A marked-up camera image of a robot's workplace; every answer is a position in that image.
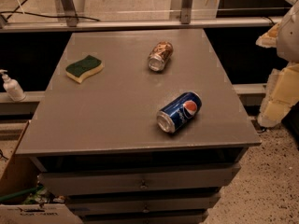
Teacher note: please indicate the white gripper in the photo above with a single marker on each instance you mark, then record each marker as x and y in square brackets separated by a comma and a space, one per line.
[290, 36]

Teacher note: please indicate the blue pepsi can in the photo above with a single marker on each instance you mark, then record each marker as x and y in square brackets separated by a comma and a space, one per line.
[179, 112]

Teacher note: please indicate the brown soda can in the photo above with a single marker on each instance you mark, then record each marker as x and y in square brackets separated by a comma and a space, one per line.
[160, 55]

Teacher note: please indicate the grey drawer cabinet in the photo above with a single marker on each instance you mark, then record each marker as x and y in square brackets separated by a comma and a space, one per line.
[98, 143]

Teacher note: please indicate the green yellow sponge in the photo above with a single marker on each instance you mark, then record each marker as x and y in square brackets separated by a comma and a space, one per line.
[84, 68]

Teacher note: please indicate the white pump bottle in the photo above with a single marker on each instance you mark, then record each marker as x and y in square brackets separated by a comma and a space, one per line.
[12, 87]

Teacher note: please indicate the cardboard box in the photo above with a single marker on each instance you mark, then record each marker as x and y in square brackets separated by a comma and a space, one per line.
[19, 180]

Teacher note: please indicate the metal frame rail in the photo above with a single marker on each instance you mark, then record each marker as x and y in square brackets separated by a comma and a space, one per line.
[60, 15]

